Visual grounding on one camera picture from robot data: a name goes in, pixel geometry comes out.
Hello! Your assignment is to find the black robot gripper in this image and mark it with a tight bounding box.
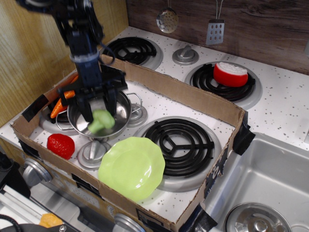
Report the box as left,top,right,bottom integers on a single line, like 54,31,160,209
57,57,127,122

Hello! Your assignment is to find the green toy broccoli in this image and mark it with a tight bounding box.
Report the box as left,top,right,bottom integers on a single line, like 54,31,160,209
87,109,115,133

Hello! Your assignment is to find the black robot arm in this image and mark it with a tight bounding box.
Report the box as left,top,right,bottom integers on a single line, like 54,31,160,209
17,0,127,122

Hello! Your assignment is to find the silver metal pan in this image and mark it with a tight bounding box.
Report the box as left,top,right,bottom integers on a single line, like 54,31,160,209
56,91,142,142

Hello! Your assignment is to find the orange toy carrot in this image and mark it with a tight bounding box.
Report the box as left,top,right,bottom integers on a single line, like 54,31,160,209
50,90,75,119

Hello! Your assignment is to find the black front left burner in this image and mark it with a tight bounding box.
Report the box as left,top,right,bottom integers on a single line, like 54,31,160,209
47,98,69,124

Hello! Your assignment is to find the black burner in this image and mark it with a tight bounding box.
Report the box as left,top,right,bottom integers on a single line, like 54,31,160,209
100,37,157,65
185,62,256,102
144,118,215,177
47,98,69,124

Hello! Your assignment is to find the silver middle stove knob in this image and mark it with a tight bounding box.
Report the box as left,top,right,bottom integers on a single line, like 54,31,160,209
127,103,148,128

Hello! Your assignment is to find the silver stove knob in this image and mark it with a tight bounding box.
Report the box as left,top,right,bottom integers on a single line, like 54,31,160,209
172,45,199,66
127,103,148,128
77,140,111,170

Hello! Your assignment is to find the red toy strawberry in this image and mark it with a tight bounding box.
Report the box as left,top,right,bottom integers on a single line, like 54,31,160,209
47,133,75,160

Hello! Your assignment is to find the silver front stove knob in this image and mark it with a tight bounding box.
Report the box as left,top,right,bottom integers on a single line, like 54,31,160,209
77,140,111,170

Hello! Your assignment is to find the black rear left burner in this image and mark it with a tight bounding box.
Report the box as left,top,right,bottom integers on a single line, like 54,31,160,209
100,37,157,65

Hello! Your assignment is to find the light green plastic plate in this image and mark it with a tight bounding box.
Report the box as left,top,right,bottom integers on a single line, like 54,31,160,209
98,137,165,202

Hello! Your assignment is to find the silver left oven knob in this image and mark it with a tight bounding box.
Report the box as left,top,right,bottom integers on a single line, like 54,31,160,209
22,158,53,187

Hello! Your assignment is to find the silver oven knob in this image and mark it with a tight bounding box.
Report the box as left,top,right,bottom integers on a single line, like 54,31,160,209
112,213,145,232
22,158,53,187

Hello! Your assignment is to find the silver rear stove knob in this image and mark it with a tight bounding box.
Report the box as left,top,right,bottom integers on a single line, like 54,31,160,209
172,45,199,66

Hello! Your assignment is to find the hanging silver slotted spoon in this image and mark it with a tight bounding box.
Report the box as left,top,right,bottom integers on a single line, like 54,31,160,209
156,0,179,34

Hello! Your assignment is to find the black front right burner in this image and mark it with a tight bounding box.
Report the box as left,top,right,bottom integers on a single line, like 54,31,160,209
144,118,215,177

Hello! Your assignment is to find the black rear right burner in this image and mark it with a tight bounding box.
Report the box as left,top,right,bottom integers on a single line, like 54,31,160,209
185,62,256,102

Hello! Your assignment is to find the silver lower oven knob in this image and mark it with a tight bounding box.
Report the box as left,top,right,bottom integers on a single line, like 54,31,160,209
112,213,145,232

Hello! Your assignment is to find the yellow object bottom left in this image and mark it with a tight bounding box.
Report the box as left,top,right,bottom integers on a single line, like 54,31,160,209
39,213,63,228

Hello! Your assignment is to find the red white toy cheese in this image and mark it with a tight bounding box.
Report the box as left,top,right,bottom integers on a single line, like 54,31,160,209
213,62,248,87

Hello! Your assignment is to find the hanging silver spatula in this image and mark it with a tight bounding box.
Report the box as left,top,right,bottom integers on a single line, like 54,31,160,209
206,0,225,45

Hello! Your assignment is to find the brown cardboard fence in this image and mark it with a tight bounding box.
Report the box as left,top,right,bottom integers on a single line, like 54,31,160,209
12,60,254,232

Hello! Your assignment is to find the stainless steel sink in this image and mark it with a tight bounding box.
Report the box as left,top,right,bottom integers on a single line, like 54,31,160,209
205,133,309,232

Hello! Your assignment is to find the silver sink drain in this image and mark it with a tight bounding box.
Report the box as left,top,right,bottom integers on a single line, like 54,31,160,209
224,203,292,232

